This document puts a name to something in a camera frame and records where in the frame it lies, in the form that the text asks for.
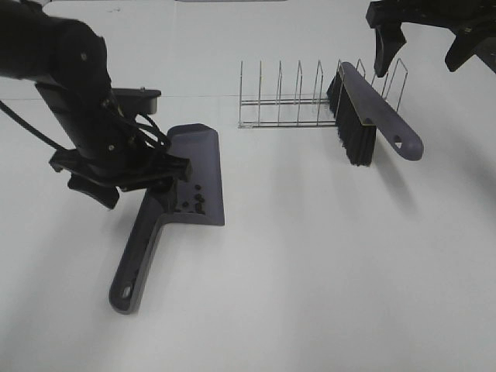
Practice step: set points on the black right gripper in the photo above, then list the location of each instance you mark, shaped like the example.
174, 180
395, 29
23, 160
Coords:
472, 22

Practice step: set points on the purple hand brush black bristles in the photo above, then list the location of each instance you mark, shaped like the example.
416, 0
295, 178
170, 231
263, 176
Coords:
360, 113

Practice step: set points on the metal wire dish rack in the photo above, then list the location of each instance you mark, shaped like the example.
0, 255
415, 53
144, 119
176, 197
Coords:
271, 101

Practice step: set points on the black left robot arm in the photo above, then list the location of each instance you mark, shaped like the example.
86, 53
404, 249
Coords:
116, 145

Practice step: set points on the purple plastic dustpan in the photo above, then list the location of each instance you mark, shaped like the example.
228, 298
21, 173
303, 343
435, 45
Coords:
200, 144

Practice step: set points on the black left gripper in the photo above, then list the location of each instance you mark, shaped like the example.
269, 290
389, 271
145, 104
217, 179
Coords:
100, 181

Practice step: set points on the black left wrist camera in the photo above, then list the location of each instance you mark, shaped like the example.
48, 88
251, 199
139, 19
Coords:
134, 101

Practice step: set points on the pile of coffee beans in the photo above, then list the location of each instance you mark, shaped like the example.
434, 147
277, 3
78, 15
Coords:
190, 199

